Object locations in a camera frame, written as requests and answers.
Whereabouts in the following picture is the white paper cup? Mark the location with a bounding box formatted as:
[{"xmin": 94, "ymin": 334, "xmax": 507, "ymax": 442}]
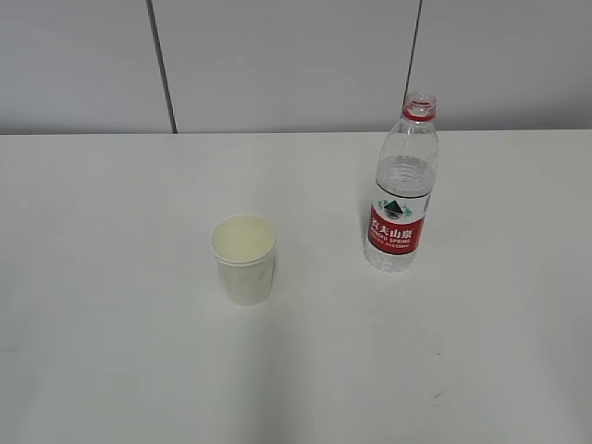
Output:
[{"xmin": 211, "ymin": 214, "xmax": 277, "ymax": 306}]

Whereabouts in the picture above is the clear Nongfu Spring water bottle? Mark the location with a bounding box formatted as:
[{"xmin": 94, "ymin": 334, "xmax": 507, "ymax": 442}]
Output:
[{"xmin": 364, "ymin": 92, "xmax": 438, "ymax": 272}]

